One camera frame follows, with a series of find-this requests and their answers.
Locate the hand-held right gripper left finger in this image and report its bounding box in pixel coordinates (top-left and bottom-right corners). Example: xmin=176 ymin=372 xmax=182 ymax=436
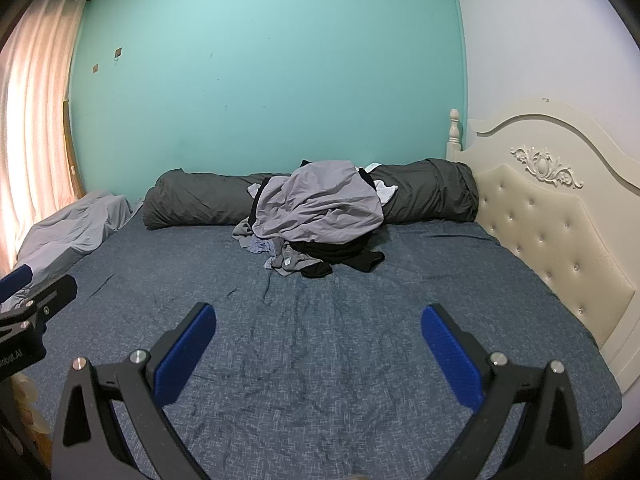
xmin=50 ymin=302 xmax=217 ymax=480

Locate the lilac grey zip jacket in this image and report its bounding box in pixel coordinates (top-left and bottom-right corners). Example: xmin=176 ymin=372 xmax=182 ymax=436
xmin=252 ymin=160 xmax=385 ymax=247

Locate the blue patterned bed sheet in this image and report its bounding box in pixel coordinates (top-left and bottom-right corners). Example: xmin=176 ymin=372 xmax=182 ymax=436
xmin=15 ymin=220 xmax=623 ymax=480

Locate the dark grey rolled duvet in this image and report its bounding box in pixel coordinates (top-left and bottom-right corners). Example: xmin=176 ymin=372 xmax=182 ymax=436
xmin=142 ymin=158 xmax=478 ymax=232

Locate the light grey blanket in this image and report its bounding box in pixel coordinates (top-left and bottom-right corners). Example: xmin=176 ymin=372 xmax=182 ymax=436
xmin=0 ymin=190 xmax=135 ymax=311

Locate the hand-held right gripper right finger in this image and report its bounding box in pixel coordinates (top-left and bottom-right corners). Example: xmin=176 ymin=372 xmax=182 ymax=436
xmin=421 ymin=304 xmax=586 ymax=480

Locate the black garment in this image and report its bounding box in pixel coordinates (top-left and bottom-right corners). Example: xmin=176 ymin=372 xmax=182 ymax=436
xmin=249 ymin=160 xmax=386 ymax=279

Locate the white garment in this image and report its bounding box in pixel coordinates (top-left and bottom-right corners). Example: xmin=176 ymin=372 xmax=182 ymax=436
xmin=364 ymin=162 xmax=399 ymax=206

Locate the blue striped cloth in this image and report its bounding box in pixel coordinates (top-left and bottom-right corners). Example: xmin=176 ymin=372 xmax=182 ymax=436
xmin=248 ymin=238 xmax=287 ymax=257

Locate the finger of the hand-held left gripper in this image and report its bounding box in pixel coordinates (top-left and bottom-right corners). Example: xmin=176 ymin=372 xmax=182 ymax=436
xmin=0 ymin=266 xmax=33 ymax=303
xmin=0 ymin=275 xmax=78 ymax=333

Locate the wooden window frame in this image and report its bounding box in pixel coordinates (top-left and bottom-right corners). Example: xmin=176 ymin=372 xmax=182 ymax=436
xmin=62 ymin=99 xmax=85 ymax=198

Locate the cream tufted headboard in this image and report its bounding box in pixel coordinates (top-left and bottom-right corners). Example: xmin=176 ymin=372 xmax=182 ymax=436
xmin=446 ymin=97 xmax=640 ymax=396

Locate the grey garment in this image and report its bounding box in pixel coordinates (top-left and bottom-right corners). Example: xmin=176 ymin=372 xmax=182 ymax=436
xmin=231 ymin=182 xmax=323 ymax=277

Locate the pink curtain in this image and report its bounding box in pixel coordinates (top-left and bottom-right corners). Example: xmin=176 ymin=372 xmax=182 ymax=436
xmin=0 ymin=0 xmax=90 ymax=273

